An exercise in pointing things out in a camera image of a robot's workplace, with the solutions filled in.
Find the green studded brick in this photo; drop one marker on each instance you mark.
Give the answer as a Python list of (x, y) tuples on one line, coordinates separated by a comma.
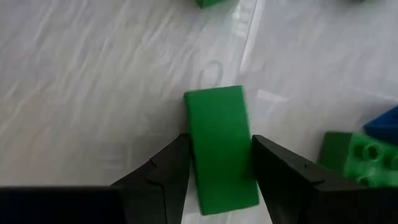
[(370, 161)]

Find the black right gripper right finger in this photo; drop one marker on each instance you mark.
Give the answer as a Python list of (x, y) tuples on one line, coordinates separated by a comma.
[(326, 202)]

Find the blue block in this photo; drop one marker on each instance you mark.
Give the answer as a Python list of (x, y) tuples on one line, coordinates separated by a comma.
[(384, 127)]

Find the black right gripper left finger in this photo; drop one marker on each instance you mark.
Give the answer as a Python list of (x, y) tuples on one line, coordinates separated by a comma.
[(93, 205)]

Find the white table cover sheet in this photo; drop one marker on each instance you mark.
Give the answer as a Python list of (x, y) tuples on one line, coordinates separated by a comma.
[(93, 77)]

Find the green block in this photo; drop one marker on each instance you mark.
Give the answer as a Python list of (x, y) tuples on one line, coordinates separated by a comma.
[(220, 149), (214, 3)]

